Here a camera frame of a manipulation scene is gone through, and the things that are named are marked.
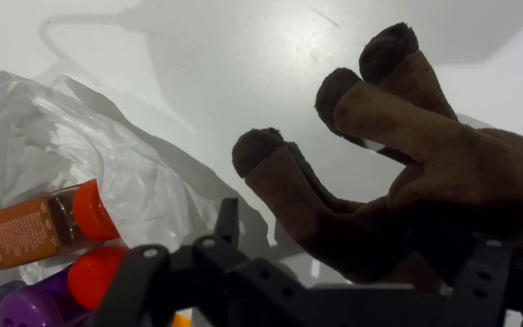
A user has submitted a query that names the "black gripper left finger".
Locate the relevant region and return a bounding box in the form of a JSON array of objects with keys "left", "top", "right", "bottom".
[{"left": 90, "top": 199, "right": 335, "bottom": 327}]

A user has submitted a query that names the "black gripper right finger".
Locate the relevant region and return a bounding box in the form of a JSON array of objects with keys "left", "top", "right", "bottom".
[{"left": 437, "top": 244, "right": 523, "bottom": 327}]

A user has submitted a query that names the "brown plush toy dog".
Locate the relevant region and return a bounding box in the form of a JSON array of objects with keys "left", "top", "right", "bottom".
[{"left": 232, "top": 24, "right": 523, "bottom": 291}]

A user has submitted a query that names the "brown bottle orange cap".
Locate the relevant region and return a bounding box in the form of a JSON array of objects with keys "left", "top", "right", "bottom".
[{"left": 0, "top": 180, "right": 119, "bottom": 269}]

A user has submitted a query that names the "purple play-doh can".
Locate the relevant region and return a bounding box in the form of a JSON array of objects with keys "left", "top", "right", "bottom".
[{"left": 0, "top": 271, "right": 88, "bottom": 327}]

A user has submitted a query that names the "white plastic bag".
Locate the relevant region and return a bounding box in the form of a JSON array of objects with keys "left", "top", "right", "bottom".
[{"left": 0, "top": 71, "right": 268, "bottom": 299}]

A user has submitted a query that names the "yellow play-doh can orange lid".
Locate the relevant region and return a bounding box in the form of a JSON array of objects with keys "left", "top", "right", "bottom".
[{"left": 170, "top": 315, "right": 192, "bottom": 327}]

